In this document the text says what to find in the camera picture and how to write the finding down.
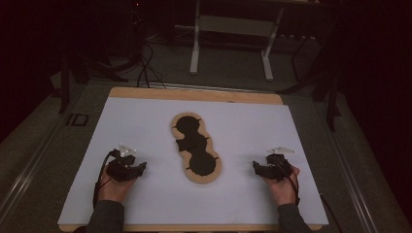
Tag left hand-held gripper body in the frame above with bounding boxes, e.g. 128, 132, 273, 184
106, 143, 137, 183

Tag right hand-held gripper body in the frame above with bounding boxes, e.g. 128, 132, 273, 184
265, 146, 296, 183

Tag person's left hand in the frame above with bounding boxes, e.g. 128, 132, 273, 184
96, 164, 139, 204

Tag person's right hand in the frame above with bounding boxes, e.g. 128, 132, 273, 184
263, 164, 300, 207

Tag white table mat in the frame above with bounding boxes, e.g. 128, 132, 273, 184
57, 96, 329, 227

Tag black stand leg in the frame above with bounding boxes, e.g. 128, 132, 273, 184
325, 72, 342, 132

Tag white metal stand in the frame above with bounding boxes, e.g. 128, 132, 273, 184
189, 0, 286, 82

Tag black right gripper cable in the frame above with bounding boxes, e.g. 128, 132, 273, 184
285, 164, 343, 233

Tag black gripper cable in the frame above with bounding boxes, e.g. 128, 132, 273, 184
285, 164, 343, 233
92, 150, 115, 209

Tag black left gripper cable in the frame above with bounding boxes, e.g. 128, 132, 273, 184
92, 150, 115, 209

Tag metal floor rail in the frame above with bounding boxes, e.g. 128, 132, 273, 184
325, 129, 381, 233
0, 111, 67, 224

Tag black floor cables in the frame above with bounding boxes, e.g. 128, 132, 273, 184
136, 40, 167, 89

